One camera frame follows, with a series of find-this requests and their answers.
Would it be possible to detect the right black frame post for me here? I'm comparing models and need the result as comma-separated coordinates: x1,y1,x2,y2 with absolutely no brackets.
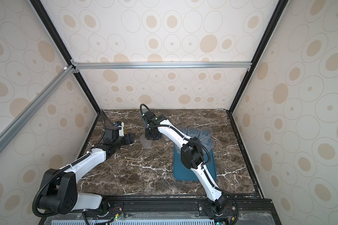
228,0,288,115

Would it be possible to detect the left black frame post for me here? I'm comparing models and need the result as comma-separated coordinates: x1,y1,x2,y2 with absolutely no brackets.
30,0,100,114

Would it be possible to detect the clear faceted cup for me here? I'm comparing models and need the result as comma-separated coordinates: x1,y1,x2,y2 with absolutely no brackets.
200,127,213,140
176,125,187,138

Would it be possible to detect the small clear cup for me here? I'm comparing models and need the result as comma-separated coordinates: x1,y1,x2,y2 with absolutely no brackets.
187,126,200,138

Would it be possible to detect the clear faceted cup front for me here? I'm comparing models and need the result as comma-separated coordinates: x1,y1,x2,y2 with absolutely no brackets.
176,125,187,138

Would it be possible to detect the frosted grey cup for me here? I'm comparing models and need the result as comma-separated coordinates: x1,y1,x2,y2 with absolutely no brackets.
140,134,152,149

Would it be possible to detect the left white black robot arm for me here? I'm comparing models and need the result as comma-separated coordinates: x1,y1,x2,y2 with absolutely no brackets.
32,121,135,218

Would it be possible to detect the clear textured cup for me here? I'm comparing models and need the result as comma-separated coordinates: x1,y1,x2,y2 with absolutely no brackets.
162,135,170,141
201,137,215,153

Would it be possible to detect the horizontal aluminium frame bar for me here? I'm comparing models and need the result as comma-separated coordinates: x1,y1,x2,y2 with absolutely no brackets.
74,61,252,69

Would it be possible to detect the teal plastic tray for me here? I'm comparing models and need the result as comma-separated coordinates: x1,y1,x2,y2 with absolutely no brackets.
173,132,217,181

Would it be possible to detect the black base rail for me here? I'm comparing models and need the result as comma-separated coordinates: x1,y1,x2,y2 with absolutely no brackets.
39,198,281,225

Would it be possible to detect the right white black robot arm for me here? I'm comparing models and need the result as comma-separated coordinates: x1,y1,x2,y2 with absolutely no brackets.
140,104,238,222

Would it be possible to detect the clear textured cup middle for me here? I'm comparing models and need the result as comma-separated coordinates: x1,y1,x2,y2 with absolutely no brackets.
201,137,215,153

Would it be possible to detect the black frame post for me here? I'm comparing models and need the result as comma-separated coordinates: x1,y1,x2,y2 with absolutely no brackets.
30,0,100,114
228,0,288,115

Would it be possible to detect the clear textured cup front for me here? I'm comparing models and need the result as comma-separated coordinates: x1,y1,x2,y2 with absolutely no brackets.
162,135,170,141

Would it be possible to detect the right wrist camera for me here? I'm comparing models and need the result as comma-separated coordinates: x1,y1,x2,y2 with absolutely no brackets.
142,111,157,128

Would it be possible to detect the left diagonal aluminium bar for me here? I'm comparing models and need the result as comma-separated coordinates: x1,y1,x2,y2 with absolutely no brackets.
0,65,74,154

